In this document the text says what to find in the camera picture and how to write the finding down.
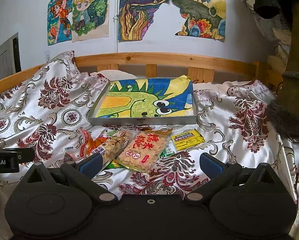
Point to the orange-red snack bag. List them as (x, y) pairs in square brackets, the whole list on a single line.
[(89, 144)]

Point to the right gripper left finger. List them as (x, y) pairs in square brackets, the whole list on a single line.
[(80, 176)]

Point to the metal tray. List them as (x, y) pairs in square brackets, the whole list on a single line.
[(173, 120)]

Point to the anime girl wall drawing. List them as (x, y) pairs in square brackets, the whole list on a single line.
[(58, 23)]

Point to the white wall pipe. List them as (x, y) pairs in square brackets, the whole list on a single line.
[(115, 19)]

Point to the wooden bed rail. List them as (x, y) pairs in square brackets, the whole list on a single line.
[(200, 68)]

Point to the rice cracker snack bag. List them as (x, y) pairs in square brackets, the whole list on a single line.
[(144, 150)]

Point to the landscape wall drawing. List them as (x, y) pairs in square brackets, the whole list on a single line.
[(203, 18)]

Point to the blond boy wall drawing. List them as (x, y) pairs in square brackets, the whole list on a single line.
[(90, 19)]

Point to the yellow snack packet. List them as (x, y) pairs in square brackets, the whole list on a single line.
[(187, 139)]

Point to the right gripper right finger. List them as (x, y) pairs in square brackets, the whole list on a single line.
[(221, 175)]

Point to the green sausage stick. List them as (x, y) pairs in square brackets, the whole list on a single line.
[(114, 164)]

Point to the nut bar clear wrapper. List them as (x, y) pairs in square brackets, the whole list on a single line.
[(112, 146)]

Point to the white green seaweed snack bag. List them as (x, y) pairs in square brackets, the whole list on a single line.
[(168, 150)]

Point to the floral hanging fabric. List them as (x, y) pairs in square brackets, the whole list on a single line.
[(272, 17)]

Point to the swirly night wall drawing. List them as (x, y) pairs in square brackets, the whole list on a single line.
[(135, 18)]

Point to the white pillow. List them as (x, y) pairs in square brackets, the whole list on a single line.
[(113, 75)]

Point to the dinosaur drawing paper liner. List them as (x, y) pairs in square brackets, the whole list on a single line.
[(148, 98)]

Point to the olive fur-trimmed coat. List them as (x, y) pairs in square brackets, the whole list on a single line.
[(283, 112)]

